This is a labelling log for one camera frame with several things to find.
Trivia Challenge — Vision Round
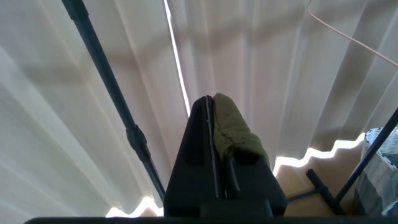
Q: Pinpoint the green long-sleeved shirt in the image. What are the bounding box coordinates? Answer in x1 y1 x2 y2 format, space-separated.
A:
212 92 272 169

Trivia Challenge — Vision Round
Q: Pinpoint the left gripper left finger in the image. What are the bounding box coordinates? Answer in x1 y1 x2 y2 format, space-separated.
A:
163 95 224 218

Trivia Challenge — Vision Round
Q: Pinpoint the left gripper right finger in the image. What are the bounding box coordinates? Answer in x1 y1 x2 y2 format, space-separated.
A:
223 154 289 218

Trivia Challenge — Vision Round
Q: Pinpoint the white laundry basket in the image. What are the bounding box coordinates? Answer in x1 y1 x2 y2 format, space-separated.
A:
353 126 398 217

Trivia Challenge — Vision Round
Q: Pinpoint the black clothes rack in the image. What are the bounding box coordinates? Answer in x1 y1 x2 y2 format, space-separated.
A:
61 0 398 217

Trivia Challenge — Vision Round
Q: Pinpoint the pink clothes hanger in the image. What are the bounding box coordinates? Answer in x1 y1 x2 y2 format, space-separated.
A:
307 0 398 68

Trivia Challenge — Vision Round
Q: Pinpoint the beige curtain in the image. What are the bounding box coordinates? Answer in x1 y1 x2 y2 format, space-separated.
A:
0 0 398 218

